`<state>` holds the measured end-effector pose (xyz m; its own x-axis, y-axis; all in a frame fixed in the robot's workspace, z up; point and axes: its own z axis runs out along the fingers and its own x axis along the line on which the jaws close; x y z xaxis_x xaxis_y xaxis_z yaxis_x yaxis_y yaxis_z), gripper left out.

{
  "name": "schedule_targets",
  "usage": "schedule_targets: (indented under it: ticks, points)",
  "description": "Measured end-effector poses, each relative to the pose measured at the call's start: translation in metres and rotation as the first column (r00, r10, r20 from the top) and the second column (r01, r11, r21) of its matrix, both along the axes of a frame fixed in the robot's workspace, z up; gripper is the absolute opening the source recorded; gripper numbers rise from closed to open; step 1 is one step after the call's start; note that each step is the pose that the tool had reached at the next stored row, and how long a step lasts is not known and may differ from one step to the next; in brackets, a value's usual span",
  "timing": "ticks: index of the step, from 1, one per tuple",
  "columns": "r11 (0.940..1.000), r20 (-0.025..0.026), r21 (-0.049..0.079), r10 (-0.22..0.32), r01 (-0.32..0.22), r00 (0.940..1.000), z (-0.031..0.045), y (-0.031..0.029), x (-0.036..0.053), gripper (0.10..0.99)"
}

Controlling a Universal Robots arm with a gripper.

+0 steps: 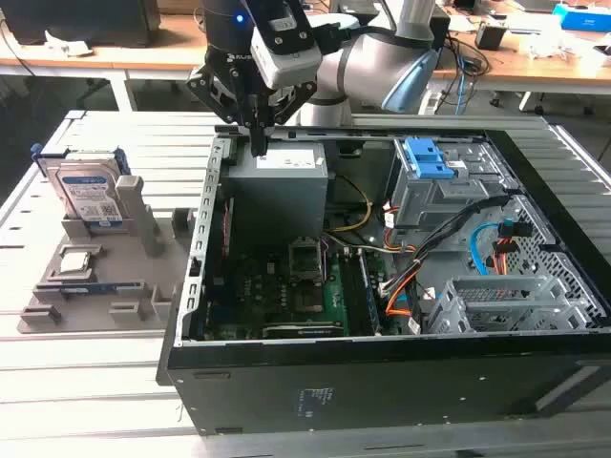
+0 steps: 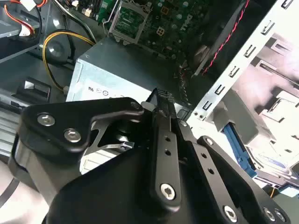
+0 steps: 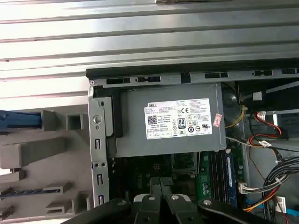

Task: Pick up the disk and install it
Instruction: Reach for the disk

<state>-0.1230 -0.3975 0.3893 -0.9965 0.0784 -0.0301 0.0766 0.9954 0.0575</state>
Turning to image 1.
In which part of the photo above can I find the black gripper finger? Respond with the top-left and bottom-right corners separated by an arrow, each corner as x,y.
260,81 -> 319,157
185,64 -> 262,157

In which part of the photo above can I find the hard disk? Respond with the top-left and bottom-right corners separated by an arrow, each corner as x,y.
31,142 -> 133,225

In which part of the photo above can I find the grey metal disk bay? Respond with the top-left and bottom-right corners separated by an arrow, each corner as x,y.
427,276 -> 598,335

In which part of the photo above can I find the wooden desk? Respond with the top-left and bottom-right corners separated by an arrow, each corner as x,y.
0,0 -> 611,114

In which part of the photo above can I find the grey power supply unit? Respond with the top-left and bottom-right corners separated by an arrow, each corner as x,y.
221,141 -> 330,239

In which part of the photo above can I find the blue plastic drive latch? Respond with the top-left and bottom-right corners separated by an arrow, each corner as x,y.
403,136 -> 459,180

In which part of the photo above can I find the large black box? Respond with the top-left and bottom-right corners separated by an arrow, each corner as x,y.
2,0 -> 161,49

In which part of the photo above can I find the crumpled white paper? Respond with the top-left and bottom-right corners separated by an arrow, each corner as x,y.
43,29 -> 92,57

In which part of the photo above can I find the CPU socket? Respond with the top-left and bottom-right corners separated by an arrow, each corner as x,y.
287,236 -> 326,287

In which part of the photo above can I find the grey metal drive cage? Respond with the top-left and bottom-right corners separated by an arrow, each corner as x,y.
389,137 -> 521,230

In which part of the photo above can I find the green motherboard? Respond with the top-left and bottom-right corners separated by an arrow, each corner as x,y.
202,238 -> 383,341

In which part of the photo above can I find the grey parts rack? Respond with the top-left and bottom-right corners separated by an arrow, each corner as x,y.
17,174 -> 197,335

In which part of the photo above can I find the small black box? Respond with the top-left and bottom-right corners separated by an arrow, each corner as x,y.
474,21 -> 507,52

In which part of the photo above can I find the silver CPU chip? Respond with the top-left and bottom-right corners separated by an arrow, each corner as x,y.
59,250 -> 95,276

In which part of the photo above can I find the black graphics card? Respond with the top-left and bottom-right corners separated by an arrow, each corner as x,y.
261,322 -> 345,340

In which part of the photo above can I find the black open PC case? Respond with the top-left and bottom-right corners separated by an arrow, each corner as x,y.
156,124 -> 611,436

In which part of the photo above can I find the blue cardboard box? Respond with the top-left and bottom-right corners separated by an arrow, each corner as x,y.
552,3 -> 611,32

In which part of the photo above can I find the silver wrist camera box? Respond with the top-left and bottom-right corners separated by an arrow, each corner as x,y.
250,18 -> 322,90

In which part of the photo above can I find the yellow wire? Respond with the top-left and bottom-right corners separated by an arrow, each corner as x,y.
327,174 -> 373,235

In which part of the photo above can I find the black wire bundle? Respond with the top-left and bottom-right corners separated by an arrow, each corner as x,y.
381,195 -> 507,297

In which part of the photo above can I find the blue wire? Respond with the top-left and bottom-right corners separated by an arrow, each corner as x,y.
470,221 -> 502,277

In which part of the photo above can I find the orange power wire black plug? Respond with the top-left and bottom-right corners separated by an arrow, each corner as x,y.
494,219 -> 531,276

